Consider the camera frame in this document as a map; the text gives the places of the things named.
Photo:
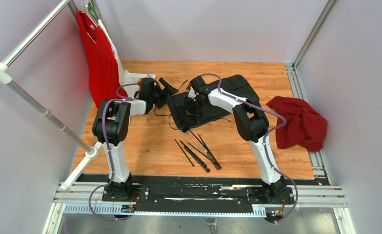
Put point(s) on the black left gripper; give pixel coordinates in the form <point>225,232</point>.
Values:
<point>166,93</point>

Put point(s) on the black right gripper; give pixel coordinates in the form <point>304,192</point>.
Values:
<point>190,112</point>

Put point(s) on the black leather brush roll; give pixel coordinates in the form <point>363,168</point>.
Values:
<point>236,85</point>

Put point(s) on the gold handled makeup brush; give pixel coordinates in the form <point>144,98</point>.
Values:
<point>197,141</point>

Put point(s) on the black angled makeup brush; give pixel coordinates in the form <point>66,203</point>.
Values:
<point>197,159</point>

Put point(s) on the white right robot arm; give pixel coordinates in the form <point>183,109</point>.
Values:
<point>252,126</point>

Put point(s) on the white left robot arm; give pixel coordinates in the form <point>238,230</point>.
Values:
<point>113,118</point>

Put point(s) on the thin black makeup brush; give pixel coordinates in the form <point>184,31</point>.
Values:
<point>183,151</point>

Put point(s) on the red shirt on hanger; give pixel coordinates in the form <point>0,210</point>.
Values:
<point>103,67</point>

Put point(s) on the dark red cloth pile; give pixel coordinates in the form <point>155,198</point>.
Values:
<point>304,126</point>

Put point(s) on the green clothes hanger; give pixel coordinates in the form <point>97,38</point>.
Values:
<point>94,13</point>

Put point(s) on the white garment rack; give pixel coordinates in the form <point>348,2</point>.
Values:
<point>91,152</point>

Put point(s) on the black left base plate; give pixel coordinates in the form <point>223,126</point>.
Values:
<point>124,192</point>

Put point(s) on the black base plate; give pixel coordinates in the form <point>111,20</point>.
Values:
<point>261,195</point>
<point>124,192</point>

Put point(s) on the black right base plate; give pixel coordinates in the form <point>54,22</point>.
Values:
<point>261,195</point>

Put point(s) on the aluminium right rail frame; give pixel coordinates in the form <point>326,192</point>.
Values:
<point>299,74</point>

